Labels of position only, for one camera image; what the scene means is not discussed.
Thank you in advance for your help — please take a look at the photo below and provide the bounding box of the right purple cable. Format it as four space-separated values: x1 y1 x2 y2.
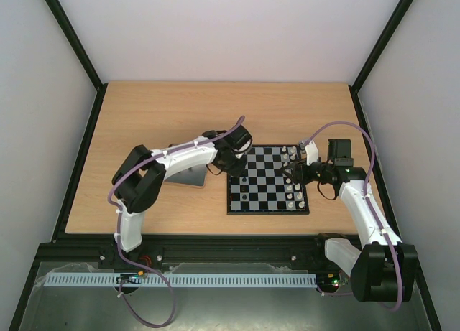
301 121 405 312

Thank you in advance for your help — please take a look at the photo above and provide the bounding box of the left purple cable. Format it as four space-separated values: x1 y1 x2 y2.
107 115 177 327

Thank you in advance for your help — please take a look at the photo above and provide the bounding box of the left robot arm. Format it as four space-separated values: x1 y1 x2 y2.
107 123 252 252

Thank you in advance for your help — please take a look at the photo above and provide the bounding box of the white slotted cable duct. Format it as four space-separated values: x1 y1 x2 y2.
44 273 317 289

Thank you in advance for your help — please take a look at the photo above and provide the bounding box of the purple cable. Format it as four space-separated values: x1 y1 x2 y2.
301 121 405 312
107 115 177 327

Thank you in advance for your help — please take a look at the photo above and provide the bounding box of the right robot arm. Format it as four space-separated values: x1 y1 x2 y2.
282 139 418 305

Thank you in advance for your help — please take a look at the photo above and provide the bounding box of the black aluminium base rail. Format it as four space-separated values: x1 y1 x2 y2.
33 233 338 272

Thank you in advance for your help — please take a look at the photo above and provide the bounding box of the metal tray wooden rim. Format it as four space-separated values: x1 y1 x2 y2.
165 165 208 188

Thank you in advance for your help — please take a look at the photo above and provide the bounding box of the black white chessboard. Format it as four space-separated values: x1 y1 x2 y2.
227 144 310 215

